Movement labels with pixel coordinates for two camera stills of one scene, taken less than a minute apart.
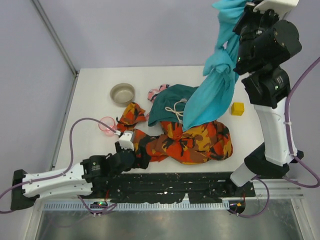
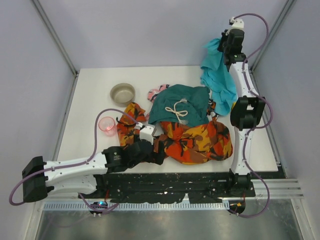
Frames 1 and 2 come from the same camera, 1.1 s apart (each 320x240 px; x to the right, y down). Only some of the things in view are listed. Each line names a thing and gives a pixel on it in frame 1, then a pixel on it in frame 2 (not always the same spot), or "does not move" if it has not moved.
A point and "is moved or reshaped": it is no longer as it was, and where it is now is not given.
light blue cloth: (221, 69) is moved or reshaped
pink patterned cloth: (153, 92) does not move
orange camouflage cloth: (208, 141) does not move
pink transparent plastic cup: (109, 121) does not move
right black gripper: (244, 19) to (225, 45)
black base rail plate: (164, 187) does not move
